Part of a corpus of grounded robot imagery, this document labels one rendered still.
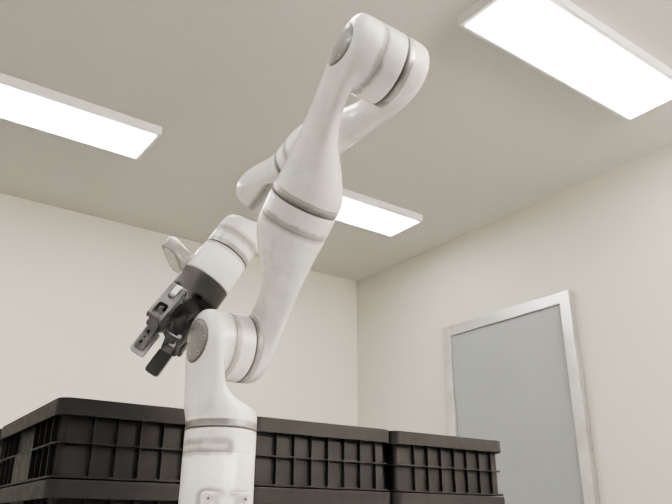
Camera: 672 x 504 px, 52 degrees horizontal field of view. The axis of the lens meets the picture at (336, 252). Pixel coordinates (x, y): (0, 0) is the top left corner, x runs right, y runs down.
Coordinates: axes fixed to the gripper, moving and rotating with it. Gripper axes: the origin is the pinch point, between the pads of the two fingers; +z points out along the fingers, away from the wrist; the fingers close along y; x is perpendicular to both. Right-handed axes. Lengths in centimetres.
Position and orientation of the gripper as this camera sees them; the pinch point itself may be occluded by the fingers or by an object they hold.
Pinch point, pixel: (145, 360)
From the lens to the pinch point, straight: 100.6
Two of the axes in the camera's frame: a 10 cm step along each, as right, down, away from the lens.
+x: -8.6, -4.7, 2.1
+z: -5.1, 7.6, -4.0
